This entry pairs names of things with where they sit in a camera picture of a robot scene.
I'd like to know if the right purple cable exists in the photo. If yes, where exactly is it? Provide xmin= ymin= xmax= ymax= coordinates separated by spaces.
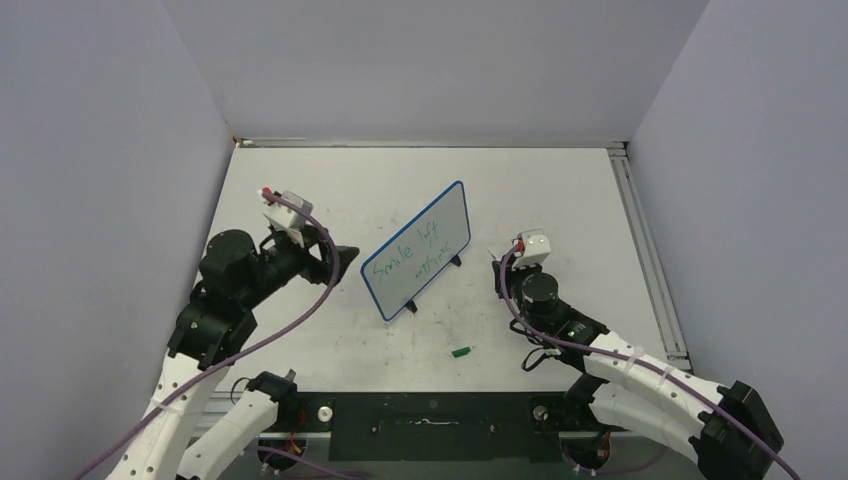
xmin=498 ymin=241 xmax=803 ymax=480

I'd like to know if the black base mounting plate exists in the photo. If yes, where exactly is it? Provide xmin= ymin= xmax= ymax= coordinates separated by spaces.
xmin=260 ymin=392 xmax=608 ymax=462

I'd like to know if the aluminium frame rail right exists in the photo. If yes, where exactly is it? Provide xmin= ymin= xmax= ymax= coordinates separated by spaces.
xmin=607 ymin=143 xmax=692 ymax=372

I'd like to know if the aluminium frame rail back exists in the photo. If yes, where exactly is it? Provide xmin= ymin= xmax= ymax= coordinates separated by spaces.
xmin=235 ymin=138 xmax=626 ymax=150

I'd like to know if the green marker cap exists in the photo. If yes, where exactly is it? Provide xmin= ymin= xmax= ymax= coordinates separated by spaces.
xmin=451 ymin=346 xmax=472 ymax=358

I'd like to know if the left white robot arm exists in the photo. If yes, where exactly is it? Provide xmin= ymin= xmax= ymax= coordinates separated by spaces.
xmin=109 ymin=224 xmax=360 ymax=479

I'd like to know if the blue framed whiteboard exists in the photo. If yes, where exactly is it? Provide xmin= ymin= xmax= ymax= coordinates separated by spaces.
xmin=360 ymin=180 xmax=472 ymax=322

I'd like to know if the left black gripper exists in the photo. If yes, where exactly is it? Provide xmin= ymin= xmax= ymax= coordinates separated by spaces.
xmin=239 ymin=224 xmax=357 ymax=309

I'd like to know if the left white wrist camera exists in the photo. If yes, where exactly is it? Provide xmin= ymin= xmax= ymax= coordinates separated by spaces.
xmin=259 ymin=187 xmax=314 ymax=247

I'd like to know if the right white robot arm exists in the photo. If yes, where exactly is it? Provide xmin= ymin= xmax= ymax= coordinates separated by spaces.
xmin=492 ymin=253 xmax=798 ymax=479

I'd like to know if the aluminium frame rail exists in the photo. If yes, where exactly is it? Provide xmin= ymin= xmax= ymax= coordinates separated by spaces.
xmin=607 ymin=143 xmax=692 ymax=372
xmin=235 ymin=138 xmax=626 ymax=150

